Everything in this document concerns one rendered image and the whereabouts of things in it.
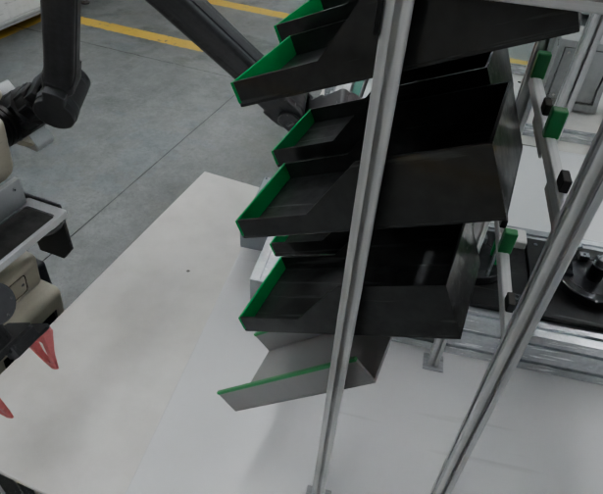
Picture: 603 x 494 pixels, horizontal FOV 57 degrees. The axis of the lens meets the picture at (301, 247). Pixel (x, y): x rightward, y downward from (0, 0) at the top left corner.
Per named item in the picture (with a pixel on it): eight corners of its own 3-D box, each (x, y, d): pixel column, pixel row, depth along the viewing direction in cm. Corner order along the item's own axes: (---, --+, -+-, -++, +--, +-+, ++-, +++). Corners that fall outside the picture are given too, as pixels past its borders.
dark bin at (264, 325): (245, 331, 72) (222, 288, 68) (285, 269, 81) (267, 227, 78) (460, 339, 58) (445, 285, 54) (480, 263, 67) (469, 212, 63)
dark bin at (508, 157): (243, 238, 61) (215, 181, 58) (290, 179, 71) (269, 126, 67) (506, 221, 47) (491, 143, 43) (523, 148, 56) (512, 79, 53)
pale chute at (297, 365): (234, 412, 85) (216, 393, 84) (271, 350, 95) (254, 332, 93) (376, 383, 67) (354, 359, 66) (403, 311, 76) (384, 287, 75)
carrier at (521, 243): (406, 296, 111) (419, 250, 103) (415, 223, 129) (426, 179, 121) (529, 321, 108) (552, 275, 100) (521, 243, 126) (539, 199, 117)
